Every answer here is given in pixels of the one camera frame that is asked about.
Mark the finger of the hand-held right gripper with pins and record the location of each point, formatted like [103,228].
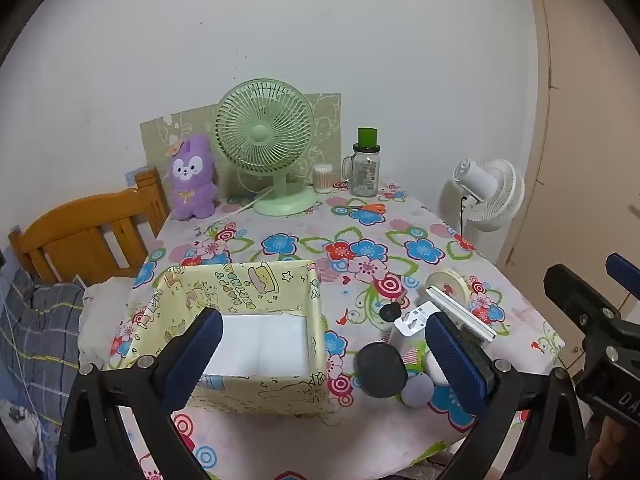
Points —
[575,295]
[622,267]

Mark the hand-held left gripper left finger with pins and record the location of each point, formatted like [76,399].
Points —
[192,360]

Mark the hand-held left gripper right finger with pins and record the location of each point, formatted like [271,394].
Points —
[457,365]

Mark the white oval case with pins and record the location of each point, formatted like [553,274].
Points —
[430,365]

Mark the grey round gadget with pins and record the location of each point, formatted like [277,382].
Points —
[417,392]

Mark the white comb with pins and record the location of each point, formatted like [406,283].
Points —
[465,312]

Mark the white charger adapter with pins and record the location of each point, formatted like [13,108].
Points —
[407,330]

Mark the black oval plastic object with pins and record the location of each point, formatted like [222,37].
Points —
[380,370]

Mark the round strawberry print tape roll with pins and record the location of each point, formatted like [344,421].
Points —
[450,280]

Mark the yellow printed storage box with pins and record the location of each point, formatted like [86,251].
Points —
[260,285]

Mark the person's right hand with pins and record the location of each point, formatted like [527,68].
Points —
[605,442]

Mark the small black key fob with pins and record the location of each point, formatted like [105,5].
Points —
[389,313]

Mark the white pillow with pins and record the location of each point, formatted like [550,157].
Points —
[110,310]

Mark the white standing fan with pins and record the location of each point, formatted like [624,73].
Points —
[492,195]

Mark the beige wardrobe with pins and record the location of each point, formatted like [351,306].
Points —
[580,135]

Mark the blue plaid blanket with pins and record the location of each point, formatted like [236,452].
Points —
[40,340]

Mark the floral tablecloth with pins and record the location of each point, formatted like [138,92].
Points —
[310,245]

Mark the purple plush toy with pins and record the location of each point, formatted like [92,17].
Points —
[192,185]

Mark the wooden bed headboard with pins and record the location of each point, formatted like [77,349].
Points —
[75,230]

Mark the white black patterned cloth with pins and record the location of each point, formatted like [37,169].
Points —
[20,420]

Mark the blue patterned paper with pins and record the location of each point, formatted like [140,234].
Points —
[134,175]

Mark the glass jar mug green lid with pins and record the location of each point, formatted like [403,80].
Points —
[364,175]

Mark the cotton swab container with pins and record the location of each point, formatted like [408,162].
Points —
[323,180]

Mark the beige printed board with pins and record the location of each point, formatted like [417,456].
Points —
[160,140]

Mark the green desk fan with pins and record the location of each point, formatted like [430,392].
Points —
[260,132]

